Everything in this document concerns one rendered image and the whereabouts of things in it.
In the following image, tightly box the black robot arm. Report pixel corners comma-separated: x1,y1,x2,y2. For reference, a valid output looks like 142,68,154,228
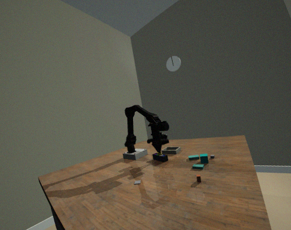
125,105,169,154

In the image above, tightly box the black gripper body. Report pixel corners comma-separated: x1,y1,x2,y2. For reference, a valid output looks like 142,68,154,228
147,131,169,144

